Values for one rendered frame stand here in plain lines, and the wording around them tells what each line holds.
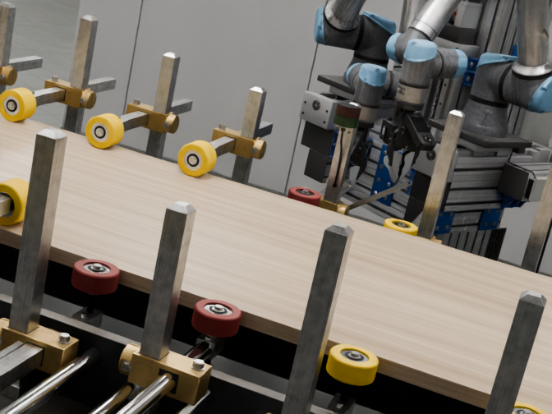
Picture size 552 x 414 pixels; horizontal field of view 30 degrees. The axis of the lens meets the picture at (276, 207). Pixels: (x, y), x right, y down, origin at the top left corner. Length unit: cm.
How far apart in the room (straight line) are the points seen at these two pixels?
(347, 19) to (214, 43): 231
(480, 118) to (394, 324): 128
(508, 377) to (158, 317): 52
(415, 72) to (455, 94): 70
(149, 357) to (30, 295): 22
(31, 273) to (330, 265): 49
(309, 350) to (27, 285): 47
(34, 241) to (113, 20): 414
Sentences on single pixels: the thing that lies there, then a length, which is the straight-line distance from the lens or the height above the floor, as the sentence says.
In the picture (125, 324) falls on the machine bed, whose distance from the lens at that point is 187.
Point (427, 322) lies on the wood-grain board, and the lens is 190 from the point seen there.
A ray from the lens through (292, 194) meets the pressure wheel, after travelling 247.
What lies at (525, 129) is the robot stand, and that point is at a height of 101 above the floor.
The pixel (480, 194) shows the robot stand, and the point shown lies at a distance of 308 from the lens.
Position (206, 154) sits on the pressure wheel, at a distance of 242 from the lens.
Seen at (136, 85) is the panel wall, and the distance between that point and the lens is 570.
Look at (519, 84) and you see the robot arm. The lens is 293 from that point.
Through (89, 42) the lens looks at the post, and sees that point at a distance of 280.
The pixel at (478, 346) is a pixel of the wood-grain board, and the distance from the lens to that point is 186.
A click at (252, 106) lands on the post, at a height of 105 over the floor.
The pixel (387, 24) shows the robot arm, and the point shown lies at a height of 125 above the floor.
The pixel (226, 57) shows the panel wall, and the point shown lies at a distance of 546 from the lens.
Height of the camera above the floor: 158
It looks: 17 degrees down
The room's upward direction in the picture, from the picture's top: 12 degrees clockwise
